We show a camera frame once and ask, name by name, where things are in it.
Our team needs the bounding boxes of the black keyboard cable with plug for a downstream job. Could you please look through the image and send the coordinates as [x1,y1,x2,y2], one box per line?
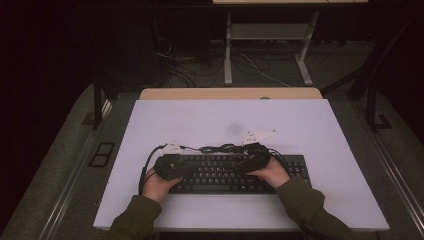
[179,143,247,155]

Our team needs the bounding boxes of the person's right hand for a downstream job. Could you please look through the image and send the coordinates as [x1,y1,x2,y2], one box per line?
[246,156,292,190]

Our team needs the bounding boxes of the black computer keyboard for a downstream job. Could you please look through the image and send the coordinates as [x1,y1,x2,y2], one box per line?
[166,153,312,195]

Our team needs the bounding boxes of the black metal stand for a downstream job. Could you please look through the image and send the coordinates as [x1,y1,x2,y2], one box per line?
[81,79,113,132]
[346,13,424,134]

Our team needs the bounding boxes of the tangle of floor cables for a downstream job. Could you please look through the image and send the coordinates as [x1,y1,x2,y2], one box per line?
[154,34,291,88]

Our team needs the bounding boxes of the white metal table stand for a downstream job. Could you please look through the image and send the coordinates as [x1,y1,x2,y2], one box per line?
[223,11,321,87]

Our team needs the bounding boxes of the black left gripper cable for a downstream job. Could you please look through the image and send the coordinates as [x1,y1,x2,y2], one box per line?
[137,144,168,197]

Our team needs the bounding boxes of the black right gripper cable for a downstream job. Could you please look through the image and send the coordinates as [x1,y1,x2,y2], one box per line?
[267,147,292,172]

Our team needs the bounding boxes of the person's left hand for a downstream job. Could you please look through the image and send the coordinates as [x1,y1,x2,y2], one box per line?
[141,167,184,204]

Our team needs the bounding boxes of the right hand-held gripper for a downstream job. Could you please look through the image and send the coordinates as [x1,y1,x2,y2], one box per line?
[234,129,278,175]

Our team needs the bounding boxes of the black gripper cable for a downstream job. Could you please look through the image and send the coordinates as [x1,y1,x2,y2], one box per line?
[267,147,292,172]
[137,144,168,197]

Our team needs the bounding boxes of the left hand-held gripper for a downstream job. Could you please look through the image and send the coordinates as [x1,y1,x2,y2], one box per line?
[153,141,188,182]

